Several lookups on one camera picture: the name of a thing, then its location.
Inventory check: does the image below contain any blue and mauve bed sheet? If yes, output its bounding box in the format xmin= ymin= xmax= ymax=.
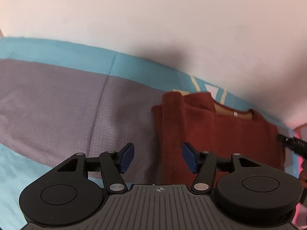
xmin=1 ymin=37 xmax=298 ymax=229

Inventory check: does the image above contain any red knit sweater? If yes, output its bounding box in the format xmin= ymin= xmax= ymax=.
xmin=151 ymin=91 xmax=286 ymax=186

